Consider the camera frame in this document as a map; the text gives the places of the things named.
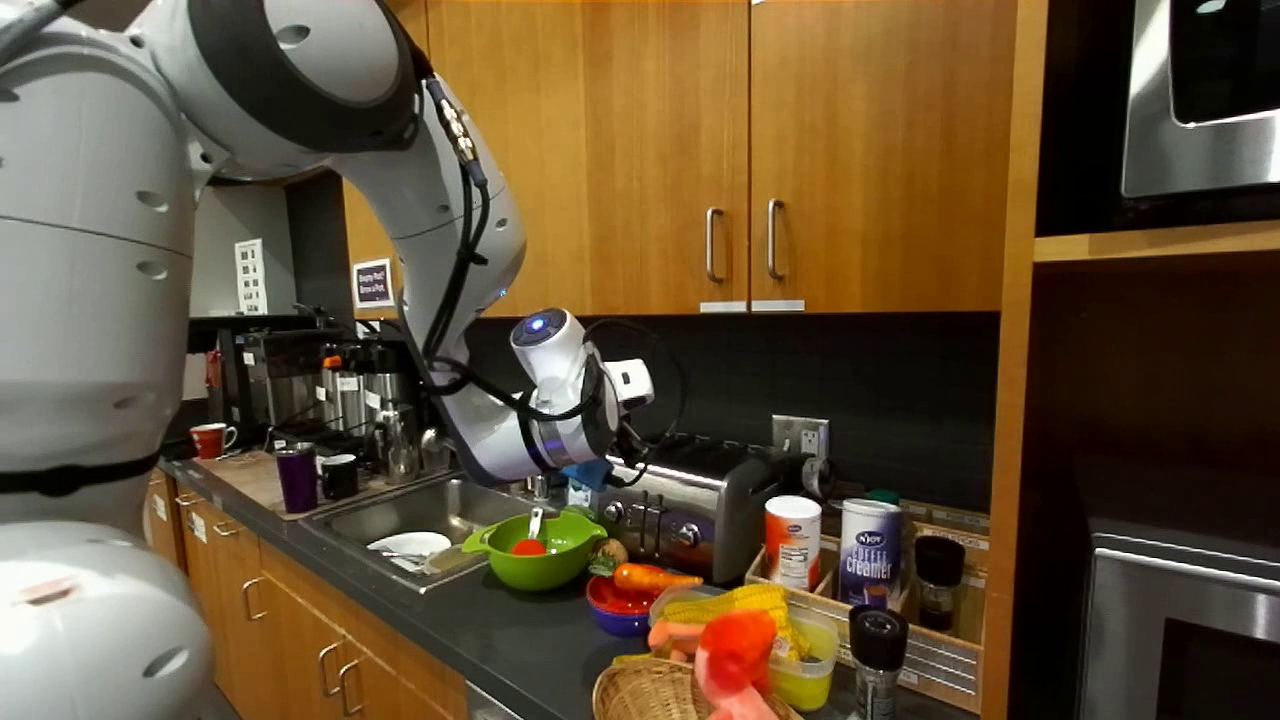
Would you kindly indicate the silver four-slot toaster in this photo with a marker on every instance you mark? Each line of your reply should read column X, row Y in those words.
column 692, row 507

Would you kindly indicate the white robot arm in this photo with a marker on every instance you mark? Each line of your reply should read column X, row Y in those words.
column 111, row 143

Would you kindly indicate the green mixing bowl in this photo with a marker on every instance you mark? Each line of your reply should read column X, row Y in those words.
column 539, row 552

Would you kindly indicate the orange toy carrot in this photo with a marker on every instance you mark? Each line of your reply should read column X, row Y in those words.
column 650, row 577

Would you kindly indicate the white orange canister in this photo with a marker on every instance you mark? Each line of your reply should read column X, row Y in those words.
column 793, row 543

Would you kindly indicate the stainless steel sink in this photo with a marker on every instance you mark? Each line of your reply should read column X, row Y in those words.
column 445, row 507

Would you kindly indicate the blue bowl with red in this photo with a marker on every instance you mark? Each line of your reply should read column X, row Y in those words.
column 619, row 608

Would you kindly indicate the steel coffee carafe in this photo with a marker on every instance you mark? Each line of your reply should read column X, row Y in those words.
column 399, row 451

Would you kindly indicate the purple brew sign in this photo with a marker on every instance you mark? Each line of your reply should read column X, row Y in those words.
column 372, row 284

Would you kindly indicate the white blue canister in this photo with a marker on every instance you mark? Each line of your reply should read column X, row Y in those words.
column 868, row 551

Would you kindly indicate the white plate in sink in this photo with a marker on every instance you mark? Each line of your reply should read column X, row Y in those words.
column 408, row 545

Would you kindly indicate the wicker basket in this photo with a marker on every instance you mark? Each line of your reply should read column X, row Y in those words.
column 670, row 688

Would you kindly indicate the black mug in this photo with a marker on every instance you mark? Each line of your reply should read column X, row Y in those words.
column 339, row 477

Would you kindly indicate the yellow plastic container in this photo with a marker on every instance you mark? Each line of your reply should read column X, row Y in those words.
column 806, row 651

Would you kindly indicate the wooden condiment tray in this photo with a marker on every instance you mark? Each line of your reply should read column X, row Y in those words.
column 903, row 591

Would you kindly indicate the black pepper grinder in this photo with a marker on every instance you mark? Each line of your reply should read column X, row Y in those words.
column 878, row 645

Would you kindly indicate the purple tumbler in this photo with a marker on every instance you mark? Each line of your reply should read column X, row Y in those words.
column 299, row 477

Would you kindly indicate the red mug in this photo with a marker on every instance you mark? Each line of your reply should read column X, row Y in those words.
column 213, row 439

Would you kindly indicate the upper microwave oven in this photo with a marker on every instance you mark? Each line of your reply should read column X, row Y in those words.
column 1201, row 99

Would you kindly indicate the built-in microwave oven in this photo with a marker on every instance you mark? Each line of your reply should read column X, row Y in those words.
column 1180, row 628

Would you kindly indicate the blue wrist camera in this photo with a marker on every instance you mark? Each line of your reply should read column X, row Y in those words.
column 587, row 480

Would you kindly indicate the wall power outlet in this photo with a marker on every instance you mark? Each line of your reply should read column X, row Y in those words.
column 806, row 439

